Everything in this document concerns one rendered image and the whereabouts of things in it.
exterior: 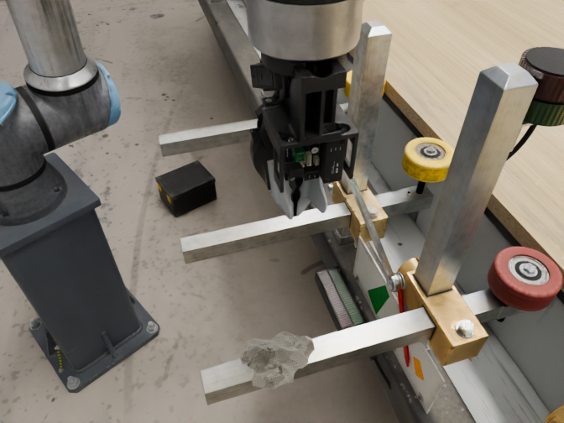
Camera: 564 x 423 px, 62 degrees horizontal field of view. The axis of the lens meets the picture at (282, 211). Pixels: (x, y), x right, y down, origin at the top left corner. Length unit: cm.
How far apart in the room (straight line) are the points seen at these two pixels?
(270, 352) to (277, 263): 121
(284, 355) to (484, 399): 42
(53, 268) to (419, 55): 99
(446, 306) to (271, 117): 34
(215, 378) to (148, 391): 99
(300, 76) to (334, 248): 56
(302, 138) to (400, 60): 69
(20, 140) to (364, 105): 72
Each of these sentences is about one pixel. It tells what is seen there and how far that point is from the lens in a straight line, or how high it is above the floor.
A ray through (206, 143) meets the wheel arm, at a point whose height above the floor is 83.
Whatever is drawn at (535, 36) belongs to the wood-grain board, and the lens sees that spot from 128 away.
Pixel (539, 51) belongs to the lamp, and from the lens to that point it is 50.
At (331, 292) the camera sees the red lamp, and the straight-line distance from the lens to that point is 82.
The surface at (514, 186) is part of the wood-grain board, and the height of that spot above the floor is 90.
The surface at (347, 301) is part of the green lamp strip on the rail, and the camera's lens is 81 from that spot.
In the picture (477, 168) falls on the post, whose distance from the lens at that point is 49.
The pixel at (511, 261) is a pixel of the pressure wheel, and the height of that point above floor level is 90.
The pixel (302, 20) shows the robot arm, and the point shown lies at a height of 123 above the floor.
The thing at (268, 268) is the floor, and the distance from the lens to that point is 174.
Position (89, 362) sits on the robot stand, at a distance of 161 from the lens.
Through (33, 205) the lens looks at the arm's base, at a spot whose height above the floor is 64.
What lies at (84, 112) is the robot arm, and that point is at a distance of 113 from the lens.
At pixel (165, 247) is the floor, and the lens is 186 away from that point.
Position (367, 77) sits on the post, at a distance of 68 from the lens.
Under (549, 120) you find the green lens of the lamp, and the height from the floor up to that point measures 113.
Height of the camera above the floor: 137
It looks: 45 degrees down
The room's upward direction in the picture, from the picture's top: straight up
